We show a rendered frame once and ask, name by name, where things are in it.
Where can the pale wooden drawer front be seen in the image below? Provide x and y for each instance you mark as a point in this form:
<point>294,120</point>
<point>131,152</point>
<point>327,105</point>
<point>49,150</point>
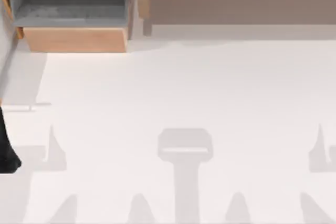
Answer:
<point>74,40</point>

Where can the wooden cupboard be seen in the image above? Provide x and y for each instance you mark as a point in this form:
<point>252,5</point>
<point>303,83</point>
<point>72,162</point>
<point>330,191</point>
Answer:
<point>236,1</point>

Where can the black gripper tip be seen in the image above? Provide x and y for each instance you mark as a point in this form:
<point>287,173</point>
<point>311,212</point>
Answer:
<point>6,153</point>

